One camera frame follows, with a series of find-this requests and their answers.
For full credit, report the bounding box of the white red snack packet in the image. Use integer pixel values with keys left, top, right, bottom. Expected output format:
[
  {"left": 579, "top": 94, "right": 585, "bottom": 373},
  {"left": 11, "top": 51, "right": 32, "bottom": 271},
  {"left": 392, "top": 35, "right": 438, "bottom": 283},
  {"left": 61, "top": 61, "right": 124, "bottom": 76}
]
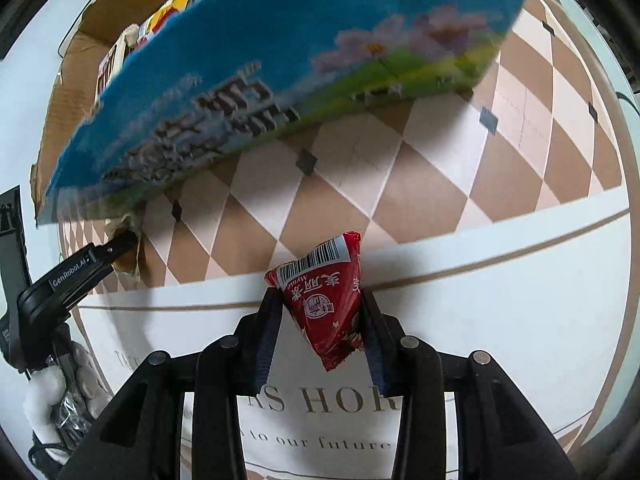
[{"left": 95, "top": 25, "right": 151, "bottom": 103}]

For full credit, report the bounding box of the diamond pattern tablecloth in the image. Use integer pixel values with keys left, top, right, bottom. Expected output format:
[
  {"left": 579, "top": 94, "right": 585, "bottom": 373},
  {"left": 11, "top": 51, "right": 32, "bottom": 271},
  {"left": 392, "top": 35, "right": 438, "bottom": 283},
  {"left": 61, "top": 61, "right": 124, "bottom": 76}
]
[{"left": 55, "top": 0, "right": 632, "bottom": 480}]

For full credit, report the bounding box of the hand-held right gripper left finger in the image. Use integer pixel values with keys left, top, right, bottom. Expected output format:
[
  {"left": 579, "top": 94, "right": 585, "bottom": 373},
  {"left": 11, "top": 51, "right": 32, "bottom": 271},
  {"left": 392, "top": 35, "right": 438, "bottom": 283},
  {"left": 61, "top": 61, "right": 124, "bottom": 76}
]
[{"left": 60, "top": 287, "right": 284, "bottom": 480}]

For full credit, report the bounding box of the blue green cardboard box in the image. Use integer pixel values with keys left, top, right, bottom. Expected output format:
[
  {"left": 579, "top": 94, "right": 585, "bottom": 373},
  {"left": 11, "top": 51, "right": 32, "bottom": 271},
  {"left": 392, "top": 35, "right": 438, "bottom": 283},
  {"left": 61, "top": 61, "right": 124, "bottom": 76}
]
[{"left": 31, "top": 0, "right": 542, "bottom": 228}]

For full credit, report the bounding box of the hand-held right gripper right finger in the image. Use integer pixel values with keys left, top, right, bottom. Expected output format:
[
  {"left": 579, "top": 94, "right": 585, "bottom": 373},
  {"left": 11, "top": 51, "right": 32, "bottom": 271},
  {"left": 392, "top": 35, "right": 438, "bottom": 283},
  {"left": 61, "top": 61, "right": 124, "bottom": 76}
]
[{"left": 360, "top": 290, "right": 581, "bottom": 480}]

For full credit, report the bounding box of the person's left hand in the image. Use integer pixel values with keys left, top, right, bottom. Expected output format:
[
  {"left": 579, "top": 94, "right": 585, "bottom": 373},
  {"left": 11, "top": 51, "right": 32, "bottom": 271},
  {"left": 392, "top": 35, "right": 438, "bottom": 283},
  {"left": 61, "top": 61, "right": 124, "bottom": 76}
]
[{"left": 24, "top": 330, "right": 113, "bottom": 466}]

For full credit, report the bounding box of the egg yolk snack packet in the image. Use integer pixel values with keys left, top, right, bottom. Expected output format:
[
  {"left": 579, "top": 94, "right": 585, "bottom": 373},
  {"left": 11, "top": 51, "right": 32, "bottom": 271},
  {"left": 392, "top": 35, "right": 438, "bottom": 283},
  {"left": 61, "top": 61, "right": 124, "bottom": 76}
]
[{"left": 107, "top": 215, "right": 145, "bottom": 281}]

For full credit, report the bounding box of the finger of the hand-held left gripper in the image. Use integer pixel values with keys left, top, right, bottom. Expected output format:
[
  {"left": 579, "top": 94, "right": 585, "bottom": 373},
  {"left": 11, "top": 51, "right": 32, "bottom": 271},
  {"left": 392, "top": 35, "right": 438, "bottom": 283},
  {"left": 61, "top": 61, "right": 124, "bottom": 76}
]
[{"left": 16, "top": 231, "right": 140, "bottom": 342}]

